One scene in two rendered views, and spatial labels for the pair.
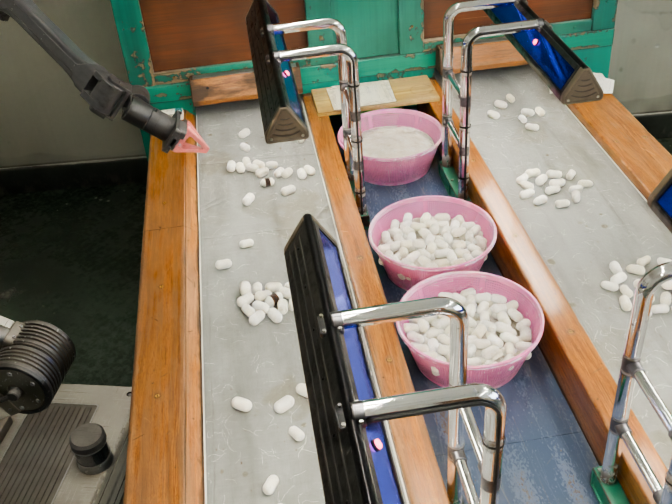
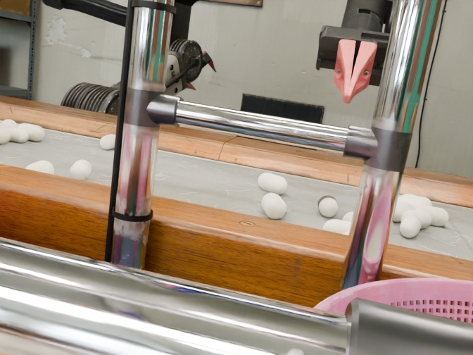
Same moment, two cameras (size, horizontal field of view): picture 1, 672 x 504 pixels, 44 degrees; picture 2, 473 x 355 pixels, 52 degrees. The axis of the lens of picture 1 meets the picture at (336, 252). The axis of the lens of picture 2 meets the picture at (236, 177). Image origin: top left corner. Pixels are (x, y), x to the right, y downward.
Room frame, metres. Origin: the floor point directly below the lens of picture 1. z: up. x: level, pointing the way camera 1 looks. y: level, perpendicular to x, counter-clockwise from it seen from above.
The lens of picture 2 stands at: (1.73, -0.34, 0.87)
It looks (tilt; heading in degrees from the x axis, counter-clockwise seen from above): 12 degrees down; 107
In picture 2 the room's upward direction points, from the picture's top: 8 degrees clockwise
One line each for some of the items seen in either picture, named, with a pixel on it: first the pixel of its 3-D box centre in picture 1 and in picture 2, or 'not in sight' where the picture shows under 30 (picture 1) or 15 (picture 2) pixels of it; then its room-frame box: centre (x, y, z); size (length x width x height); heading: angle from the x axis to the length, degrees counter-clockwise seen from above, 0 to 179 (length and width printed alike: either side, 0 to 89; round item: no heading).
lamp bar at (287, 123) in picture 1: (271, 57); not in sight; (1.65, 0.10, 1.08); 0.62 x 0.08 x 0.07; 6
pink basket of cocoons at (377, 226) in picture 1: (432, 248); not in sight; (1.41, -0.20, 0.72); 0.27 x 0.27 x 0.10
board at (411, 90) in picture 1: (374, 95); not in sight; (2.06, -0.14, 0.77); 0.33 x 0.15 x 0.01; 96
